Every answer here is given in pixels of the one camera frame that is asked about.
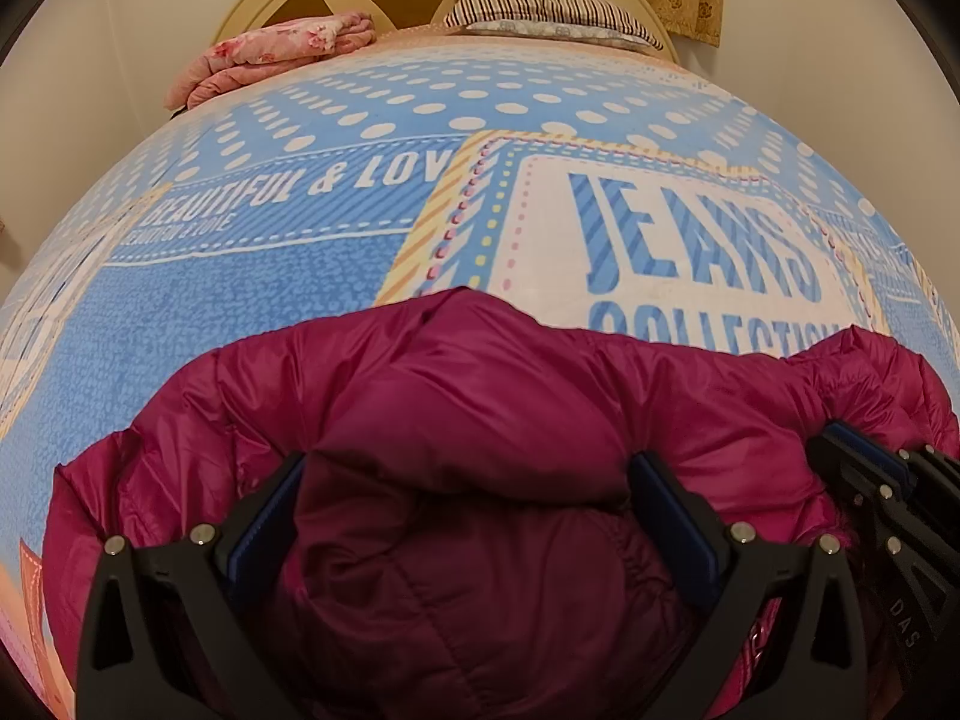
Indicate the magenta puffer jacket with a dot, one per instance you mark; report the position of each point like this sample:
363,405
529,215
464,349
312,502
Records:
464,546

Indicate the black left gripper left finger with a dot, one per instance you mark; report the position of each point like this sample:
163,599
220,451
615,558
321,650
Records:
176,631

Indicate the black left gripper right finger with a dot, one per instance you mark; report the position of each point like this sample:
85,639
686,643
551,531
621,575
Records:
814,663

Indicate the blue jeans print bedspread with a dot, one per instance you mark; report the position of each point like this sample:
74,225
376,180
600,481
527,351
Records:
589,186

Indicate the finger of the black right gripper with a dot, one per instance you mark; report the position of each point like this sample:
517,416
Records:
904,508

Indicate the striped pillow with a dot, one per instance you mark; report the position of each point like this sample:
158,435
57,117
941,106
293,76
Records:
597,14

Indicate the pink floral folded blanket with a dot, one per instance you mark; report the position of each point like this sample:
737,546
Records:
262,53

